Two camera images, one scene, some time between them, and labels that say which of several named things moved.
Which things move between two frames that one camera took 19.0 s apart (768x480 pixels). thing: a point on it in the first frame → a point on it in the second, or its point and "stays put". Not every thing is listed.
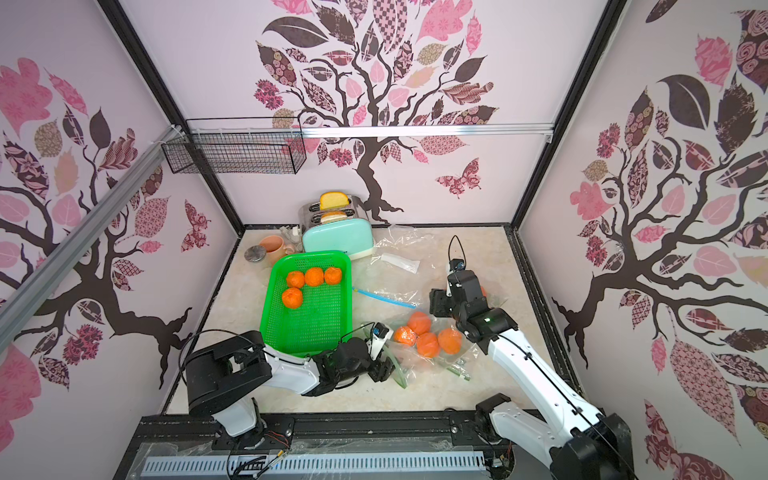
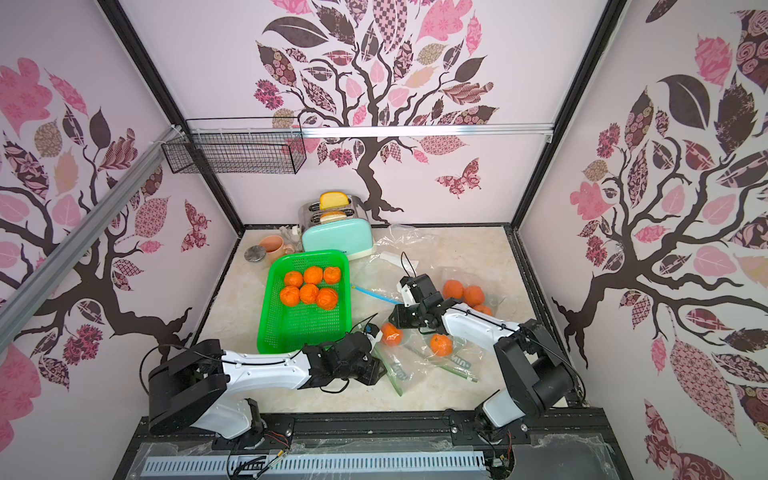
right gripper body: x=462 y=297 → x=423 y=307
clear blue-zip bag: x=401 y=267 stays put
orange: x=314 y=276 stays put
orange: x=333 y=276 stays put
